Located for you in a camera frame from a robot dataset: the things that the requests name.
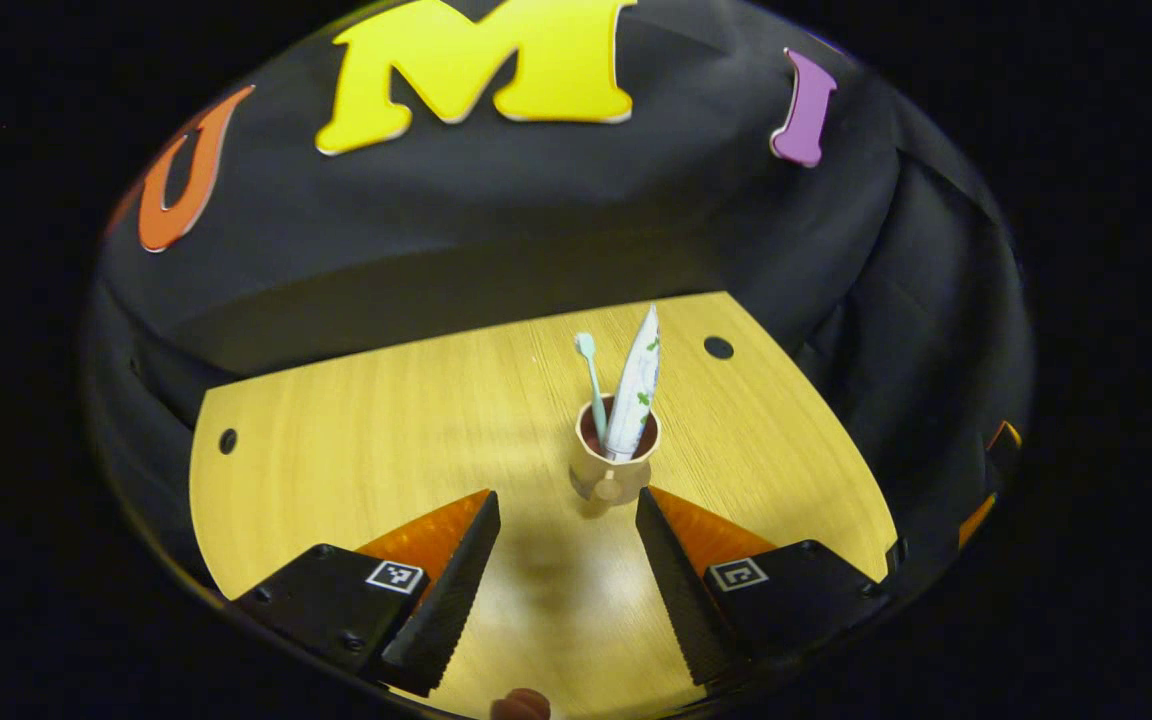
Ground wooden desktop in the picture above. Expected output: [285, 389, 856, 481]
[188, 291, 900, 720]

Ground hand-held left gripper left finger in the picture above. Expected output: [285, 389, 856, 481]
[231, 489, 503, 699]

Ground pale green toothbrush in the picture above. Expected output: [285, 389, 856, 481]
[575, 332, 610, 451]

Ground beige cup with brown inside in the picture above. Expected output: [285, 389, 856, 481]
[569, 395, 662, 509]

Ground white toothpaste tube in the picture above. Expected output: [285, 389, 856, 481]
[604, 304, 662, 463]

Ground black backdrop cloth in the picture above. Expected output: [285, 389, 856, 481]
[81, 0, 1037, 591]

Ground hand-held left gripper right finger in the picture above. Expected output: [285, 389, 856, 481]
[634, 486, 889, 689]

